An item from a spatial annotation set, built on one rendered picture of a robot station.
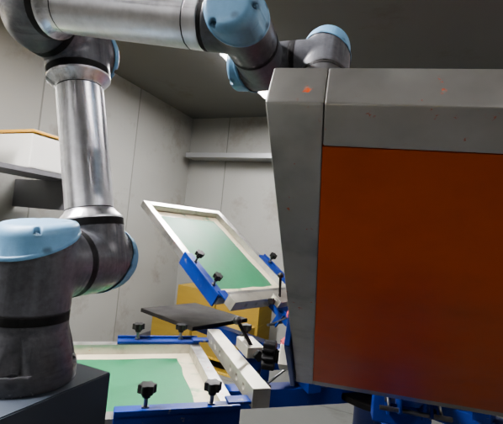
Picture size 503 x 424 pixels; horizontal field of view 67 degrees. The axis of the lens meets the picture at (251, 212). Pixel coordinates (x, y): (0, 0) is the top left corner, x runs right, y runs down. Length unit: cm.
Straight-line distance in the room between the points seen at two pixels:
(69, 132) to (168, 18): 30
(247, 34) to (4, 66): 324
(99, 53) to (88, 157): 20
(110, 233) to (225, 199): 445
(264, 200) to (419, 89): 466
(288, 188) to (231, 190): 479
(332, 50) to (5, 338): 60
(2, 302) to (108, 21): 41
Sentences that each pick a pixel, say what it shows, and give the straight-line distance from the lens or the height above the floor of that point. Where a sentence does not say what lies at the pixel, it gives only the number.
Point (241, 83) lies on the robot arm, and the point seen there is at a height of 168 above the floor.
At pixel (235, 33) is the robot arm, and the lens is 52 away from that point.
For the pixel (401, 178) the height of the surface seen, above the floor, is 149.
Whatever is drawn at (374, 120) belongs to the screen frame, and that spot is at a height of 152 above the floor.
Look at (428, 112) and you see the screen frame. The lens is 26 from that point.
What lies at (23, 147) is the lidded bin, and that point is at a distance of 295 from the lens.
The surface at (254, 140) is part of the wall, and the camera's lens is 511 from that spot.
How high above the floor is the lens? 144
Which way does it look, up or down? 3 degrees up
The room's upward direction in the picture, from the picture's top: 5 degrees clockwise
